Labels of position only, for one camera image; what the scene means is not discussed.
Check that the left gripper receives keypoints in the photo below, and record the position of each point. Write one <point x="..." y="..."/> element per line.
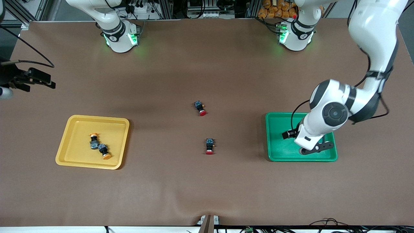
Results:
<point x="290" y="133"/>

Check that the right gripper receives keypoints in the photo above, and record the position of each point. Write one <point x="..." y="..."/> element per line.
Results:
<point x="9" y="77"/>

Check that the yellow mushroom push button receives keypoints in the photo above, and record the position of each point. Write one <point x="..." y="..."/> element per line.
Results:
<point x="103" y="149"/>
<point x="94" y="144"/>

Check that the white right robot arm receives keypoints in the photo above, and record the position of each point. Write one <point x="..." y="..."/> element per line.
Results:
<point x="118" y="38"/>

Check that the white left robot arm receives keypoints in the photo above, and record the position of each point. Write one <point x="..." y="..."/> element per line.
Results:
<point x="372" y="35"/>

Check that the green plastic tray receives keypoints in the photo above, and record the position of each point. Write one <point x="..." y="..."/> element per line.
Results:
<point x="281" y="150"/>

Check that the yellow plastic tray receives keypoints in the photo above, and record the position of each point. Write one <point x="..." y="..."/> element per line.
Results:
<point x="77" y="129"/>

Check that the small green connector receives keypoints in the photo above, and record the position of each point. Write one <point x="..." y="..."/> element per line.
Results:
<point x="249" y="229"/>

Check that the red mushroom push button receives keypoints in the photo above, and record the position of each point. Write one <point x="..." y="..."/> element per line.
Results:
<point x="209" y="142"/>
<point x="199" y="105"/>

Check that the brown table mat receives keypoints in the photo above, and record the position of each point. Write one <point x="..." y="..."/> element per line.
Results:
<point x="207" y="187"/>

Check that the white power strip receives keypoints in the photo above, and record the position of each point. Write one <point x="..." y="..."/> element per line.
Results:
<point x="139" y="11"/>

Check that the orange packaged items pile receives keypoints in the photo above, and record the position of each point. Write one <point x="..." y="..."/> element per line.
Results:
<point x="278" y="8"/>

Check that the aluminium frame rail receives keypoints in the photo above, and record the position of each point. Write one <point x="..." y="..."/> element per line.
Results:
<point x="166" y="9"/>
<point x="253" y="8"/>
<point x="26" y="13"/>

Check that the front camera mount post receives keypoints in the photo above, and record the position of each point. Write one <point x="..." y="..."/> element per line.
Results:
<point x="207" y="225"/>

